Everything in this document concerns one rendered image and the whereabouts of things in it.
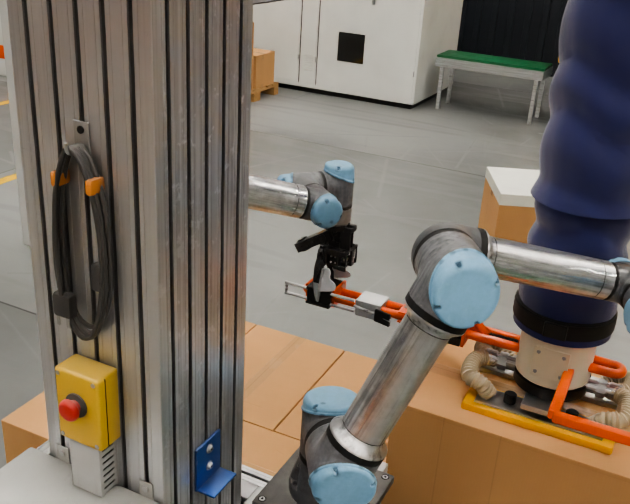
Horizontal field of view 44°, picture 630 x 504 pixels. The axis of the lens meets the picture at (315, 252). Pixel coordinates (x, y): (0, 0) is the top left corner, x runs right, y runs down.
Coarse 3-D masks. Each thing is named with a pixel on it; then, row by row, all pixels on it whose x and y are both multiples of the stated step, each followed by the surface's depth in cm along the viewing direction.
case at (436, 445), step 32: (448, 352) 207; (448, 384) 193; (512, 384) 194; (416, 416) 183; (448, 416) 180; (480, 416) 181; (416, 448) 186; (448, 448) 182; (480, 448) 178; (512, 448) 174; (544, 448) 172; (576, 448) 172; (416, 480) 190; (448, 480) 185; (480, 480) 181; (512, 480) 177; (544, 480) 173; (576, 480) 170; (608, 480) 166
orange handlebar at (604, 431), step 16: (352, 304) 201; (400, 304) 200; (400, 320) 197; (480, 336) 188; (512, 336) 189; (592, 368) 178; (608, 368) 177; (624, 368) 178; (560, 384) 170; (560, 400) 164; (560, 416) 159; (576, 416) 159; (592, 432) 157; (608, 432) 155; (624, 432) 155
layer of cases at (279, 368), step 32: (256, 352) 305; (288, 352) 306; (320, 352) 307; (256, 384) 284; (288, 384) 286; (320, 384) 287; (352, 384) 288; (32, 416) 260; (256, 416) 267; (288, 416) 268; (256, 448) 251; (288, 448) 252
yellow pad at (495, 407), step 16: (464, 400) 184; (480, 400) 183; (496, 400) 183; (512, 400) 181; (496, 416) 180; (512, 416) 179; (528, 416) 178; (544, 416) 179; (544, 432) 176; (560, 432) 174; (576, 432) 174; (592, 448) 172; (608, 448) 170
